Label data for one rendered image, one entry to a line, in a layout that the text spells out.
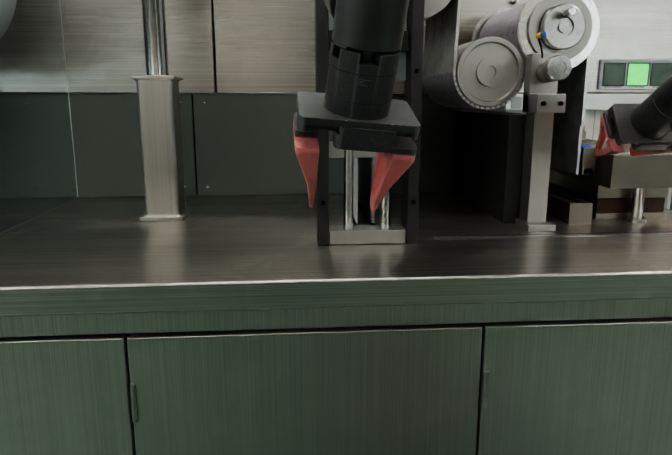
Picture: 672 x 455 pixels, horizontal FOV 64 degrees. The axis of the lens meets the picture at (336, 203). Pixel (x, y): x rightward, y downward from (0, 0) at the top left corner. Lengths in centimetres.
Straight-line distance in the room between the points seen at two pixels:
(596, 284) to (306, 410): 43
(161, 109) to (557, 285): 73
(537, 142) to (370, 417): 54
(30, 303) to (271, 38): 78
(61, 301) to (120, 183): 64
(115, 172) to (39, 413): 65
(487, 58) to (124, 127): 82
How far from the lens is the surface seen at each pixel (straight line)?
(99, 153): 138
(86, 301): 76
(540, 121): 101
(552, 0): 106
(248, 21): 130
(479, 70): 101
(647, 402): 97
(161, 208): 108
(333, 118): 44
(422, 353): 80
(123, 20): 135
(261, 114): 129
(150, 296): 73
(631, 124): 92
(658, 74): 155
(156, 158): 107
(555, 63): 97
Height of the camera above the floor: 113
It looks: 11 degrees down
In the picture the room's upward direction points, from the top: straight up
